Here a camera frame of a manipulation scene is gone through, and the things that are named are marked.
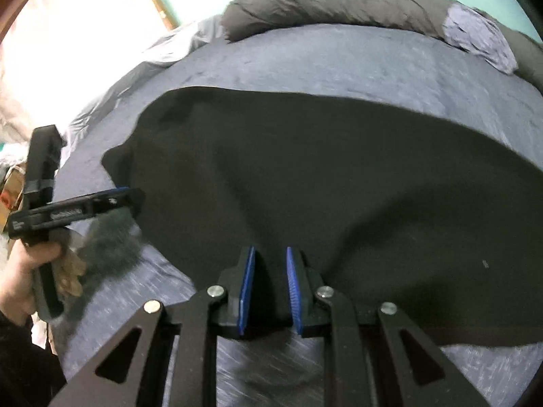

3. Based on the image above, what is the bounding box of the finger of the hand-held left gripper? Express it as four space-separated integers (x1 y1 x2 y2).
82 186 146 218

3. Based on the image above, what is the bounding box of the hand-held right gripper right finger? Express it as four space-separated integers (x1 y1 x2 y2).
285 246 488 407

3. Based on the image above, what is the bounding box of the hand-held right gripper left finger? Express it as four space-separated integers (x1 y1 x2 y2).
49 246 257 407

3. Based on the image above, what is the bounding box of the black sweater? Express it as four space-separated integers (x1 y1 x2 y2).
78 87 543 346

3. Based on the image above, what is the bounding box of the person's left forearm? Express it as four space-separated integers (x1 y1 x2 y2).
0 309 66 407

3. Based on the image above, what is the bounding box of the person's left hand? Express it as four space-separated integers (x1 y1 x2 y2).
0 241 88 327

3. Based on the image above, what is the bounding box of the sheer pink curtain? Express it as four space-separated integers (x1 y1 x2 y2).
0 0 179 145

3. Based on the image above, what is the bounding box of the light grey satin sheet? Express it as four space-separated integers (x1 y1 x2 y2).
63 13 230 136

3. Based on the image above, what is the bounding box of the dark grey rolled duvet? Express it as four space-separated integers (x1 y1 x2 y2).
223 0 543 94

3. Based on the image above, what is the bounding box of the crumpled light purple cloth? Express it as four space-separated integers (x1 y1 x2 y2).
441 3 519 73

